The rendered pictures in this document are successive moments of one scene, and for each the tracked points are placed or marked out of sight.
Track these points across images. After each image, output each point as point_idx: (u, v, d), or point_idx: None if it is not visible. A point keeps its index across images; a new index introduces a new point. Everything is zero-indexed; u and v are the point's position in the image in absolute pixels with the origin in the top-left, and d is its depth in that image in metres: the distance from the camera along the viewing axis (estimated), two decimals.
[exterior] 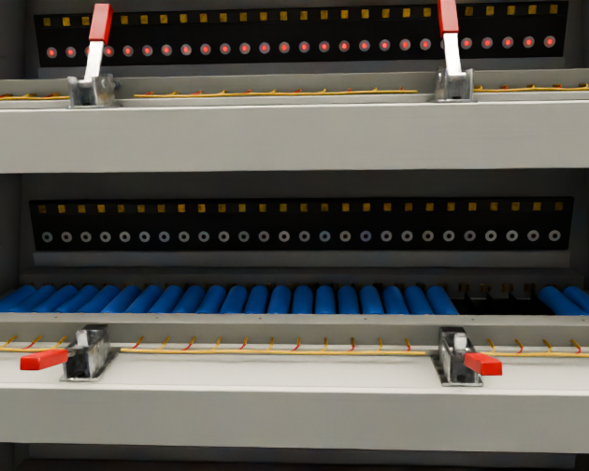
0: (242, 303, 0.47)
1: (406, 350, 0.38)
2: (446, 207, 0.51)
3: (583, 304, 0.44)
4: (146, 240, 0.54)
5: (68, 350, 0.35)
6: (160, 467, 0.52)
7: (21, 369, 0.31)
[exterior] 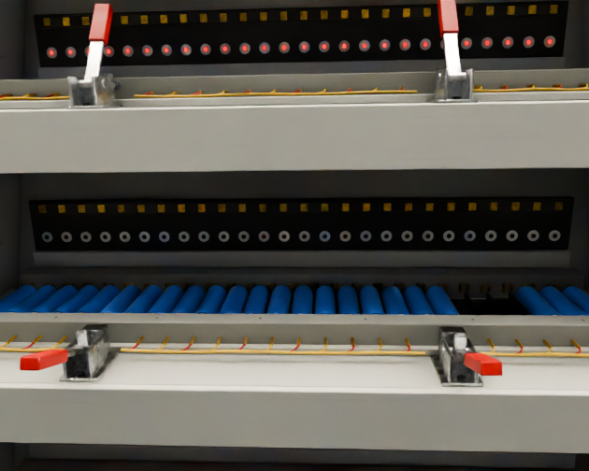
0: (242, 303, 0.47)
1: (406, 350, 0.38)
2: (446, 207, 0.51)
3: (583, 304, 0.44)
4: (146, 240, 0.54)
5: (68, 350, 0.35)
6: (160, 467, 0.52)
7: (21, 369, 0.31)
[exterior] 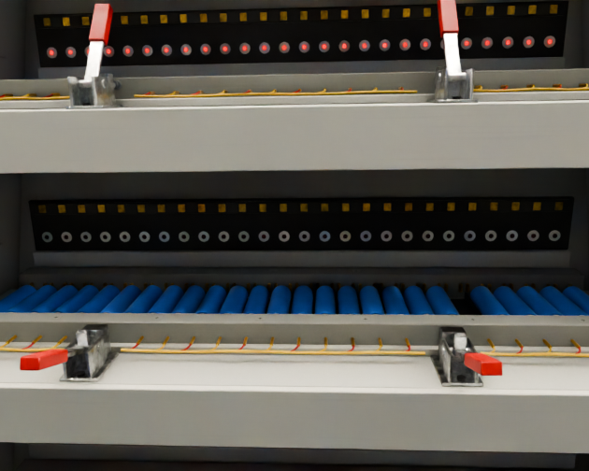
0: (242, 303, 0.47)
1: (406, 350, 0.38)
2: (446, 207, 0.51)
3: (583, 304, 0.44)
4: (146, 240, 0.54)
5: (68, 350, 0.35)
6: (160, 467, 0.52)
7: (21, 369, 0.31)
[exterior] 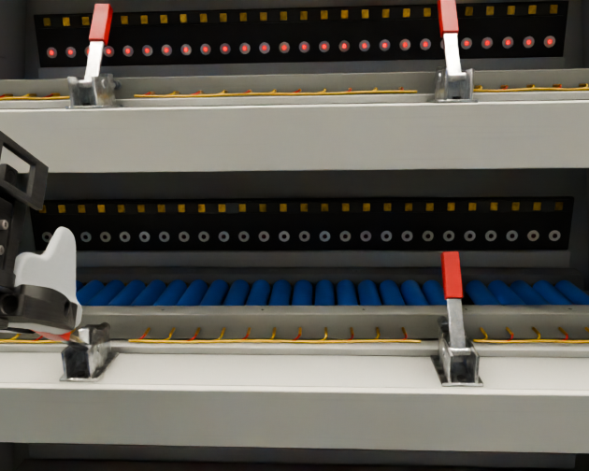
0: (244, 296, 0.48)
1: (402, 338, 0.40)
2: (446, 207, 0.51)
3: (574, 296, 0.46)
4: (146, 240, 0.54)
5: (71, 335, 0.35)
6: (160, 467, 0.52)
7: None
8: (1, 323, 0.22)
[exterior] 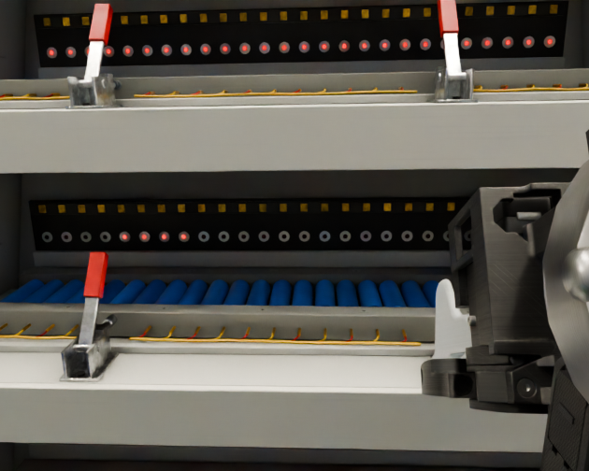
0: (244, 296, 0.48)
1: (402, 341, 0.40)
2: (446, 207, 0.51)
3: None
4: (146, 240, 0.54)
5: (95, 307, 0.39)
6: (160, 467, 0.52)
7: (92, 251, 0.40)
8: None
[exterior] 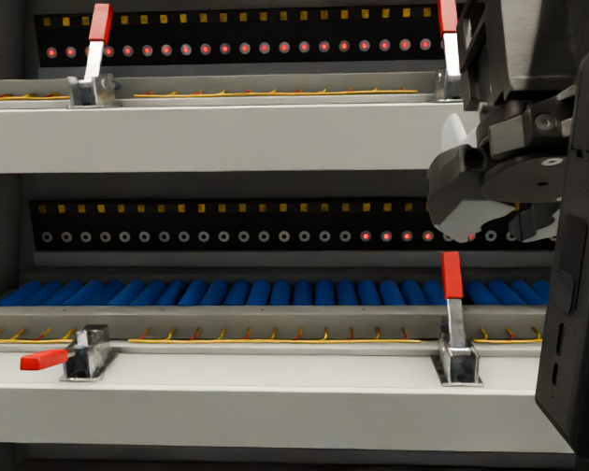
0: (244, 296, 0.48)
1: (402, 338, 0.40)
2: None
3: None
4: (146, 240, 0.54)
5: (68, 350, 0.35)
6: (160, 467, 0.52)
7: (21, 369, 0.31)
8: None
